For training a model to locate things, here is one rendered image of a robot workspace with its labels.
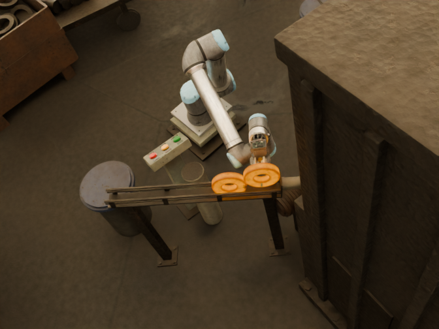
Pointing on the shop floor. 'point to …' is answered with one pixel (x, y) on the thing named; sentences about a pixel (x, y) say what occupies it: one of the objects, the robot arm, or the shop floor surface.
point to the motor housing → (287, 205)
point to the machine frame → (368, 159)
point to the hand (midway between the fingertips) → (260, 172)
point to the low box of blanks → (30, 51)
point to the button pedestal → (173, 167)
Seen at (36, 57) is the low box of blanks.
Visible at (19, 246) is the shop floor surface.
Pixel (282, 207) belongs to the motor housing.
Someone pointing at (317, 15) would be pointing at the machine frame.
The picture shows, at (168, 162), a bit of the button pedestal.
